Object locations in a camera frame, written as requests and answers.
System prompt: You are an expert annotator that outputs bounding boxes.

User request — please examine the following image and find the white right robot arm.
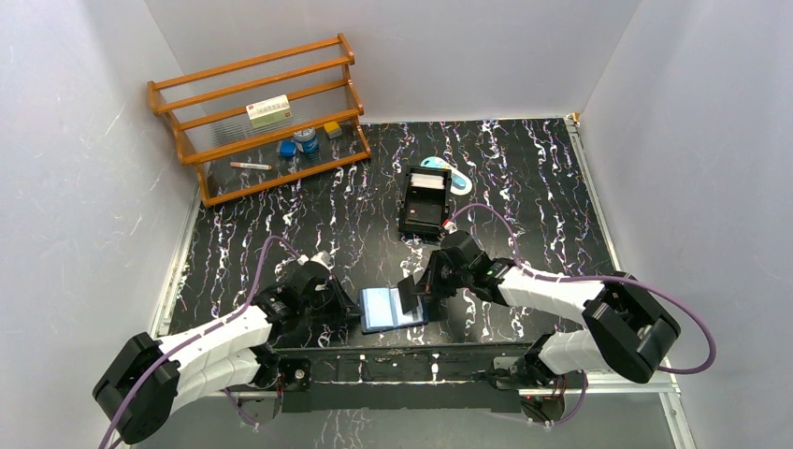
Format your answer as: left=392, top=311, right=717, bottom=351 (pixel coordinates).
left=401, top=231, right=681, bottom=387

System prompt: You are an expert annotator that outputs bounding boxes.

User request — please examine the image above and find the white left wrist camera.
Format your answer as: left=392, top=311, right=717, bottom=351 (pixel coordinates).
left=297, top=251, right=333, bottom=270

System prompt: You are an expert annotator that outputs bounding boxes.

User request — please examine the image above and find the orange wooden shelf rack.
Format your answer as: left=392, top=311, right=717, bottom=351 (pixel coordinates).
left=146, top=34, right=372, bottom=208

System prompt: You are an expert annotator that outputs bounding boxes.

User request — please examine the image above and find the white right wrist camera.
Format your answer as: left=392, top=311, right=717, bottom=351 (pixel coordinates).
left=441, top=220, right=458, bottom=236

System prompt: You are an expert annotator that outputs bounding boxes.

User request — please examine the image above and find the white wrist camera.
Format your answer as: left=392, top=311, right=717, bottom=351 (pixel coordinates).
left=441, top=220, right=458, bottom=236
left=297, top=251, right=333, bottom=270

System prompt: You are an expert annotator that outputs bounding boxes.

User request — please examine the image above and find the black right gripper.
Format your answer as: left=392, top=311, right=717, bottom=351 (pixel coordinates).
left=413, top=250, right=472, bottom=298

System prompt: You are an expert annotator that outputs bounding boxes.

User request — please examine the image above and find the orange white marker pen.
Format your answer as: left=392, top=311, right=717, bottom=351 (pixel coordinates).
left=230, top=161, right=273, bottom=171

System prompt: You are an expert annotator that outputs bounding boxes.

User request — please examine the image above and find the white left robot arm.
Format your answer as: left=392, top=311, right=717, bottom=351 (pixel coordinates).
left=92, top=258, right=363, bottom=448

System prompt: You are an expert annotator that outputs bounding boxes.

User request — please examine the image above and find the blue small cap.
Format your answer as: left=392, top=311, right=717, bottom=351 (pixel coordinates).
left=278, top=140, right=297, bottom=158

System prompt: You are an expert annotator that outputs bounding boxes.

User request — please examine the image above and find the yellow grey small block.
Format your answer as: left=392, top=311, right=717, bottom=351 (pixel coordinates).
left=323, top=121, right=342, bottom=139

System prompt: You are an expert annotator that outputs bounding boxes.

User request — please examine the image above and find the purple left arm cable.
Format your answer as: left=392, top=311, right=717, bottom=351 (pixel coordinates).
left=97, top=235, right=308, bottom=449

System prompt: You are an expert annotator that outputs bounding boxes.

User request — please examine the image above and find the white green small box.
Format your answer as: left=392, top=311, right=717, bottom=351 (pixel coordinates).
left=245, top=94, right=293, bottom=128

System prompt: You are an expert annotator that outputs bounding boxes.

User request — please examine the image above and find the blue leather card holder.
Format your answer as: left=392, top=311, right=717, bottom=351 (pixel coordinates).
left=359, top=287, right=429, bottom=335

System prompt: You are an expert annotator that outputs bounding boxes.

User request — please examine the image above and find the black card box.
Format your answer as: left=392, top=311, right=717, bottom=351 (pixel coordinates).
left=397, top=166, right=452, bottom=240

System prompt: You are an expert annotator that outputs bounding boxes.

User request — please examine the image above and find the blue round tin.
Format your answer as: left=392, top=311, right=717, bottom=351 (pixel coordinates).
left=293, top=127, right=319, bottom=154

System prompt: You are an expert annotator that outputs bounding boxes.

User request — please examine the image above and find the white card stack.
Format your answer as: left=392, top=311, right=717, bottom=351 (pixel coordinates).
left=410, top=173, right=445, bottom=190

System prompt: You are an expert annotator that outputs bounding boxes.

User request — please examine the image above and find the teal oval blister pack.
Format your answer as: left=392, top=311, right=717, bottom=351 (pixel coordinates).
left=420, top=156, right=473, bottom=196

